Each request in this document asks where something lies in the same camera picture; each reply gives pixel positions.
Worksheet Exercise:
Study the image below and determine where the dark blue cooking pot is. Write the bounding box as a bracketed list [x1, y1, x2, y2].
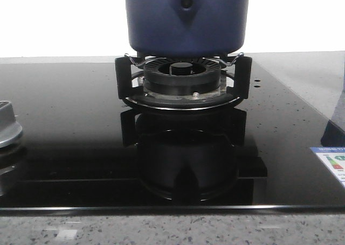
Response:
[126, 0, 249, 58]

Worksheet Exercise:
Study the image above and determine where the light blue ribbed cup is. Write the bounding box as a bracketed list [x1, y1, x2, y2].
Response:
[327, 90, 345, 132]

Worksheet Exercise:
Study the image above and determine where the black pot support grate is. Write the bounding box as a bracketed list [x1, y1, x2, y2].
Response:
[114, 52, 253, 101]

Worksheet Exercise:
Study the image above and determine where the black round gas burner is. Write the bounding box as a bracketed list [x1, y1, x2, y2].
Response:
[124, 55, 239, 110]

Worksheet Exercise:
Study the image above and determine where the black glass gas cooktop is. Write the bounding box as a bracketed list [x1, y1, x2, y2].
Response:
[1, 62, 344, 215]

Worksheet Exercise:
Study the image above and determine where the silver stove control knob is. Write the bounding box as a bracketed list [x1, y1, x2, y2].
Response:
[0, 101, 23, 148]

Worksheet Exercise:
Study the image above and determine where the energy rating label sticker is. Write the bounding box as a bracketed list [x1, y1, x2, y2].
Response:
[310, 147, 345, 187]

